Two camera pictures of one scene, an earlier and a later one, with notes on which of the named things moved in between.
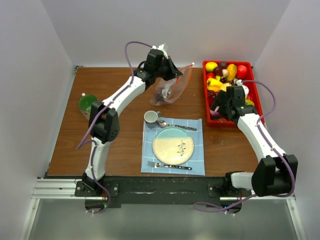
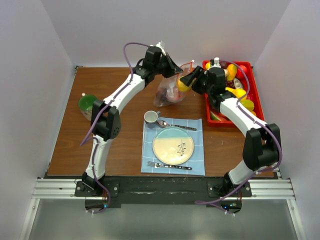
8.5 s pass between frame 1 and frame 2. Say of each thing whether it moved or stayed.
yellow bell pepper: moved
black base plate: stayed
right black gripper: moved
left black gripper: stayed
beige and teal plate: stayed
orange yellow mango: stayed
